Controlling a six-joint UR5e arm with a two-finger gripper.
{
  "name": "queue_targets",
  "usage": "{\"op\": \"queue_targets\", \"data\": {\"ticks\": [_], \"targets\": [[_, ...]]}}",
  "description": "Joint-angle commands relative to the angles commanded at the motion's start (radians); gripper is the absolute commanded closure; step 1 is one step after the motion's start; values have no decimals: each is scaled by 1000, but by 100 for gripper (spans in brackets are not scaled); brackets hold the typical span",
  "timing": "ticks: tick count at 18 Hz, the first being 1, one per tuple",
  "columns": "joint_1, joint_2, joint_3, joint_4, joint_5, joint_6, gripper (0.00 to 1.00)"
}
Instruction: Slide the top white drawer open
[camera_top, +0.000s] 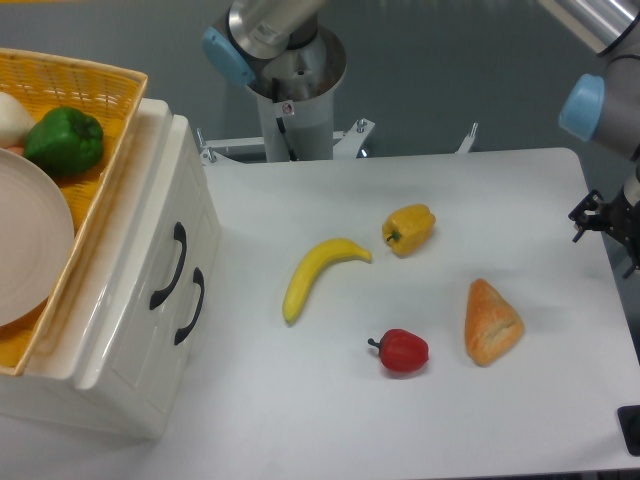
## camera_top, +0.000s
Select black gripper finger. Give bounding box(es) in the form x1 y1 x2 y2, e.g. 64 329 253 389
622 244 639 279
568 189 606 243

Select black object at table edge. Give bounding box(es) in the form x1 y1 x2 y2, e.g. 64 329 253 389
617 405 640 457

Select yellow woven basket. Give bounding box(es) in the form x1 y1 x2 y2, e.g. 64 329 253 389
1 48 148 376

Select green bell pepper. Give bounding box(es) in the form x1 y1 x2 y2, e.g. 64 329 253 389
24 107 104 177

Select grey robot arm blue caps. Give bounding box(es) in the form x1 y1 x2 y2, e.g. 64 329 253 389
202 1 639 162

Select yellow bell pepper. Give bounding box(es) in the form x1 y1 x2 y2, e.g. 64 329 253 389
382 204 436 257

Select yellow banana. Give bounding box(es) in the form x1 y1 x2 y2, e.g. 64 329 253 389
282 238 372 325

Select pink plate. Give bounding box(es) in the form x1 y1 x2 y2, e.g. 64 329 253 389
1 150 74 326

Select red bell pepper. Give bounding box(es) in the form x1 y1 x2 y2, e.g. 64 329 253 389
367 329 430 374

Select triangular bread pastry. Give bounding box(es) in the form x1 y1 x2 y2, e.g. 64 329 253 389
464 278 525 367

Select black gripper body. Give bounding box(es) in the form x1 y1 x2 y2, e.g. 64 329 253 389
602 192 639 250

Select white drawer cabinet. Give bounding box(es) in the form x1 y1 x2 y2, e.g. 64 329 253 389
0 98 222 441

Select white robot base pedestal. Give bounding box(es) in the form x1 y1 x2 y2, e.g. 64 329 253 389
249 26 346 162

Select white round vegetable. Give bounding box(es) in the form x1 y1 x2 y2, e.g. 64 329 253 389
0 92 36 148

